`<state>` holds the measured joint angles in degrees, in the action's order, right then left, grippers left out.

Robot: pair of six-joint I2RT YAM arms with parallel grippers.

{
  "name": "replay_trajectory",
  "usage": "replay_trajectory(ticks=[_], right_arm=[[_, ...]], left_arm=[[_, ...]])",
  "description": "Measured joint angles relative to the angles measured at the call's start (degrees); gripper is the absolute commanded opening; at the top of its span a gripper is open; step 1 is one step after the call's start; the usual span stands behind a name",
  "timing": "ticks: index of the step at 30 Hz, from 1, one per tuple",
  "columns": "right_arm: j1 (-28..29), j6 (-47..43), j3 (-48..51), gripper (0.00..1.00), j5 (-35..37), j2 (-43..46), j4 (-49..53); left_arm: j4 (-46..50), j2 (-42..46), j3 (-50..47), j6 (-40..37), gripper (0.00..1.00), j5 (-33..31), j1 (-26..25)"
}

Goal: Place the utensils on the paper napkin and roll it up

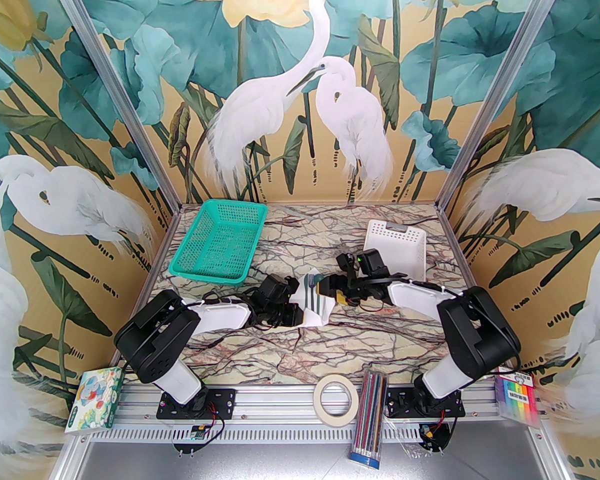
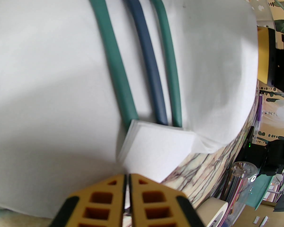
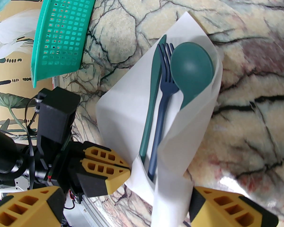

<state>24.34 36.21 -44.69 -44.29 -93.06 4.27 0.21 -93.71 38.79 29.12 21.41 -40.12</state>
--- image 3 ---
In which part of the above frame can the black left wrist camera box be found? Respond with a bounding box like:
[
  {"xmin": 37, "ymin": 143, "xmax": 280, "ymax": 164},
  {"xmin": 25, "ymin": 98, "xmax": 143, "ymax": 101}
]
[{"xmin": 36, "ymin": 87, "xmax": 81, "ymax": 152}]

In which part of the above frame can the teal plastic knife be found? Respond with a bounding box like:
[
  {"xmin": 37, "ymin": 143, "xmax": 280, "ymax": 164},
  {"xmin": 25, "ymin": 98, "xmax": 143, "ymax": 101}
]
[{"xmin": 139, "ymin": 34, "xmax": 168, "ymax": 162}]

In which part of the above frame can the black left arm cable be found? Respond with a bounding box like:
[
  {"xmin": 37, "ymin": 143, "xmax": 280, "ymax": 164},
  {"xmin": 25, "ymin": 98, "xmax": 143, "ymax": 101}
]
[{"xmin": 24, "ymin": 96, "xmax": 42, "ymax": 191}]

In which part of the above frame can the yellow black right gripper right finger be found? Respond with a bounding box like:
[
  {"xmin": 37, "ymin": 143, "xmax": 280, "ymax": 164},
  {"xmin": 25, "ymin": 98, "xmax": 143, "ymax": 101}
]
[{"xmin": 189, "ymin": 186, "xmax": 278, "ymax": 227}]

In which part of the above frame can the green plastic mesh basket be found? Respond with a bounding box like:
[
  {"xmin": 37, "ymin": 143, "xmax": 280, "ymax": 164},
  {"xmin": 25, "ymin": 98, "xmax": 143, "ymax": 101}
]
[{"xmin": 31, "ymin": 0, "xmax": 100, "ymax": 88}]

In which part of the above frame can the white paper napkin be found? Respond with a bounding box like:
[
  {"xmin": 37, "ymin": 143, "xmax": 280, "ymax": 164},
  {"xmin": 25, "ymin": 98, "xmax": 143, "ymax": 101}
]
[{"xmin": 95, "ymin": 11, "xmax": 224, "ymax": 227}]

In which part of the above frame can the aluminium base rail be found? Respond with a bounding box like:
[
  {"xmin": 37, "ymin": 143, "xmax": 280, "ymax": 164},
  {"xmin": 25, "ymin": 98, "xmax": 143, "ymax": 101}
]
[{"xmin": 62, "ymin": 193, "xmax": 109, "ymax": 227}]

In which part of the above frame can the dark blue plastic fork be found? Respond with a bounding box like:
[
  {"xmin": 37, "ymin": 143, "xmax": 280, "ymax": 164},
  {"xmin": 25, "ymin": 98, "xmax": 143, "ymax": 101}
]
[{"xmin": 147, "ymin": 42, "xmax": 179, "ymax": 180}]

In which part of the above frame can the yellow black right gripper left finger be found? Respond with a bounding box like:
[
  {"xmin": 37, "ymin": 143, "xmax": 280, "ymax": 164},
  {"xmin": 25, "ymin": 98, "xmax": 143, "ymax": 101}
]
[{"xmin": 0, "ymin": 186, "xmax": 65, "ymax": 227}]

